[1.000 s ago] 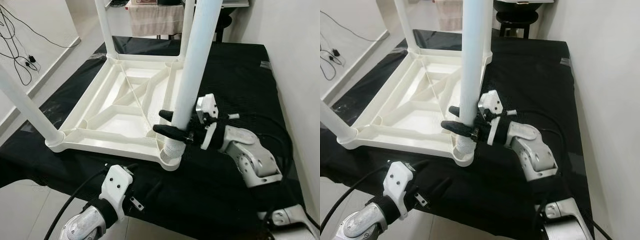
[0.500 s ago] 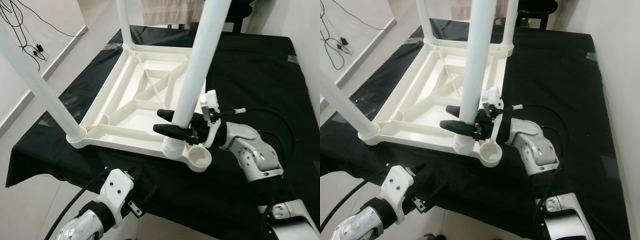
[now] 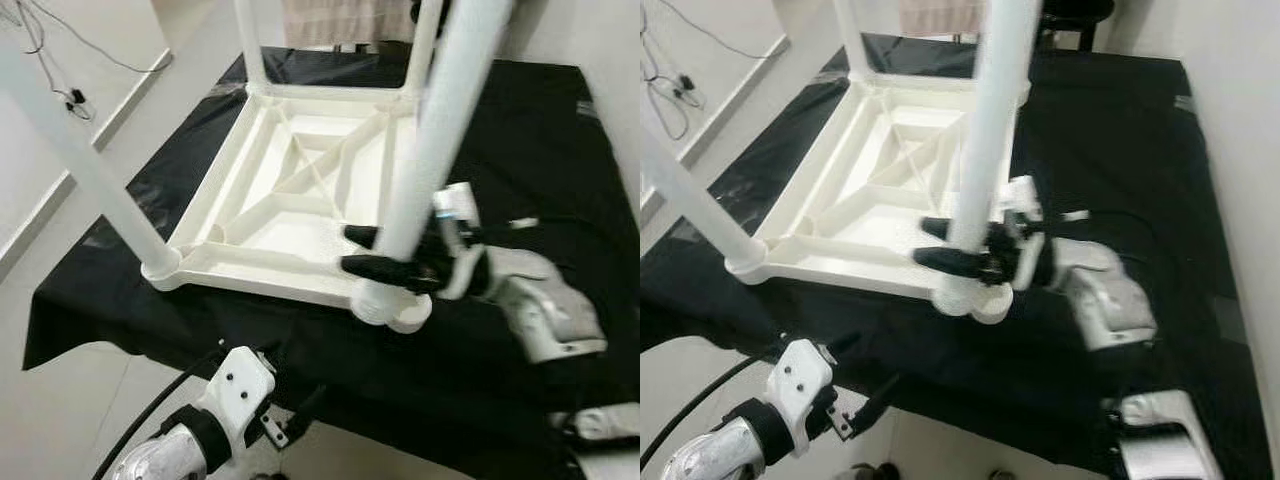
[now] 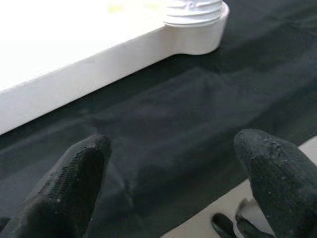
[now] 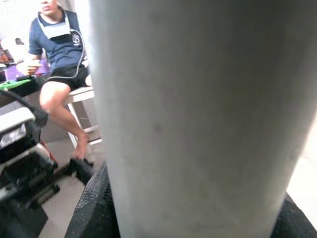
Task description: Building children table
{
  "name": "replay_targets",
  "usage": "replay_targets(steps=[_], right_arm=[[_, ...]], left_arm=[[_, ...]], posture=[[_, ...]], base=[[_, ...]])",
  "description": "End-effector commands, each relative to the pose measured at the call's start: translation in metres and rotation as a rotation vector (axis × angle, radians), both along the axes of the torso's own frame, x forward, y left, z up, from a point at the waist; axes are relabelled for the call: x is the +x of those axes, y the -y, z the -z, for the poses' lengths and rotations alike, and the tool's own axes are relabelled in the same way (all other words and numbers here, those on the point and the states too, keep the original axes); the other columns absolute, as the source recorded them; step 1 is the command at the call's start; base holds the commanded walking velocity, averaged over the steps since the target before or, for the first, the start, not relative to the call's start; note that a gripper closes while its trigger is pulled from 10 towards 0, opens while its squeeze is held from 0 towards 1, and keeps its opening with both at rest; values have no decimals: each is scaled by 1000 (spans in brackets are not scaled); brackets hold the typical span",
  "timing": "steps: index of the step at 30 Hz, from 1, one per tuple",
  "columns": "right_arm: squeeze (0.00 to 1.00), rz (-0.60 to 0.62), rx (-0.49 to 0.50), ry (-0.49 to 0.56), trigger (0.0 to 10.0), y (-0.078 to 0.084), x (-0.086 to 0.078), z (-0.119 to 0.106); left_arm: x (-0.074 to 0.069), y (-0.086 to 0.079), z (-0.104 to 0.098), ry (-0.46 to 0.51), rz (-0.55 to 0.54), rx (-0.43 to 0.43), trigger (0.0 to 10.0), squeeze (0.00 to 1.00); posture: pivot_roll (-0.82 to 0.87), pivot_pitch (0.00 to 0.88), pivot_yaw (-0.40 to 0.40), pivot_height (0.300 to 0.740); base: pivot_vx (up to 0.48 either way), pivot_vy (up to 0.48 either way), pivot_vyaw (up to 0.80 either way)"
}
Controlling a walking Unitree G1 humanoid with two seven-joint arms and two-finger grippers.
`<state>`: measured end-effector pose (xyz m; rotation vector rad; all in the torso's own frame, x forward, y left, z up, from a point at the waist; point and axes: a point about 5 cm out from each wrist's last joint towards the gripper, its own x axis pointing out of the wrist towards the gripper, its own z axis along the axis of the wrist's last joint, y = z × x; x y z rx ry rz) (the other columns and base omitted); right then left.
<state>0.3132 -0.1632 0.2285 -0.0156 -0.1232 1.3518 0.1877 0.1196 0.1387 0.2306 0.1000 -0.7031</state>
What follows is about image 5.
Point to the white wooden stool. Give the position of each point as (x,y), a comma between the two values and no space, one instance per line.
(81,95)

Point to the purple cloth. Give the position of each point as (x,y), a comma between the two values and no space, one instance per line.
(11,74)

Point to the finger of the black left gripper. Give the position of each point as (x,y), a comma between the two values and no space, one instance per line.
(81,169)

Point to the white plastic table leg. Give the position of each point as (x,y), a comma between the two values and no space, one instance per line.
(198,111)

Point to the grey chest pouch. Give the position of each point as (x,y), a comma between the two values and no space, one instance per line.
(58,31)

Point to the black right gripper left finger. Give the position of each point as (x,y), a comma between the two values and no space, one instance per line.
(94,213)

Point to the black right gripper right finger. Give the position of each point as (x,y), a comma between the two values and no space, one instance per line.
(297,223)

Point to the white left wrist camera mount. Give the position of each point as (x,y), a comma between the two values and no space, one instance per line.
(15,119)

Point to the green plastic object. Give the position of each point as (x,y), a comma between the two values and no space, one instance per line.
(10,84)

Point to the black desk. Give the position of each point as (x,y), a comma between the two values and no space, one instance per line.
(29,88)

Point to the person in navy shirt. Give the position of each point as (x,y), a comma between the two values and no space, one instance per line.
(62,52)

